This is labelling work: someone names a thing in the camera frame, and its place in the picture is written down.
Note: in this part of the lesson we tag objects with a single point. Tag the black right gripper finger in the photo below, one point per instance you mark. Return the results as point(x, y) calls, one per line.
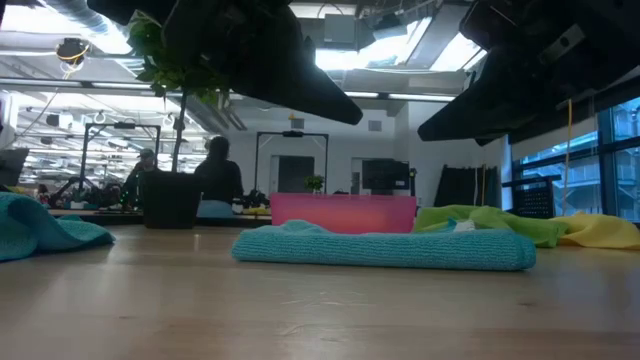
point(500, 95)
point(500, 129)

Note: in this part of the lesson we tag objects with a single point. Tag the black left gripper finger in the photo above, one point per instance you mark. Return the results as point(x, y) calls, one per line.
point(290, 92)
point(315, 75)

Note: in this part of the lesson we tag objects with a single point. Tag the teal microfiber towel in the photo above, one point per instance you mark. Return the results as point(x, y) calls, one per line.
point(375, 250)
point(40, 230)

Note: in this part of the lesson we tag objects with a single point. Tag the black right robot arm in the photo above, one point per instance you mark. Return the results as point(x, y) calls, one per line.
point(622, 30)

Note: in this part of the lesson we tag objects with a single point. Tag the black background robot arm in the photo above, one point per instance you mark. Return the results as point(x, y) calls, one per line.
point(65, 189)

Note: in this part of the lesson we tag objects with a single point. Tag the green microfiber towel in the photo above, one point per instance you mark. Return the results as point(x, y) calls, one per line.
point(500, 220)

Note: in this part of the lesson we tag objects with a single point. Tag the pink translucent plastic basket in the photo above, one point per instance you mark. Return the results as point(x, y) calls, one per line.
point(345, 212)

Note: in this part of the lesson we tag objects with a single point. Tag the yellow microfiber towel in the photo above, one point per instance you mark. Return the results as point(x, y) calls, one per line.
point(600, 230)

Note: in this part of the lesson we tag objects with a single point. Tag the black curtain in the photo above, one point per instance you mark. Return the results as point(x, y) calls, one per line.
point(465, 187)

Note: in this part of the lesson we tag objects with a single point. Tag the black plastic crate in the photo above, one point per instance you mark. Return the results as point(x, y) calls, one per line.
point(532, 197)

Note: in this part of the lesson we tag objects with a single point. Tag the small background potted plant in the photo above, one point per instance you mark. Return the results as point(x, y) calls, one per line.
point(315, 184)

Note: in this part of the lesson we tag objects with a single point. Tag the person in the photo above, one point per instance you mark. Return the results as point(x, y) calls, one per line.
point(146, 157)
point(220, 180)

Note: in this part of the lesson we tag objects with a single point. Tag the artificial green potted plant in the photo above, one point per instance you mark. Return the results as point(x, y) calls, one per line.
point(172, 200)

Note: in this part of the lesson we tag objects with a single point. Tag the dark grey monitor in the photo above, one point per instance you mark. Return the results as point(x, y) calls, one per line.
point(12, 167)

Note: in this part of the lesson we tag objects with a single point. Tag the black wall screen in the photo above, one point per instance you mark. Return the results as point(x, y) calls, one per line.
point(385, 175)

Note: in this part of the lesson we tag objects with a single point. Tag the black aluminium table frame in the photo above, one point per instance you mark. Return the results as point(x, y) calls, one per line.
point(120, 218)

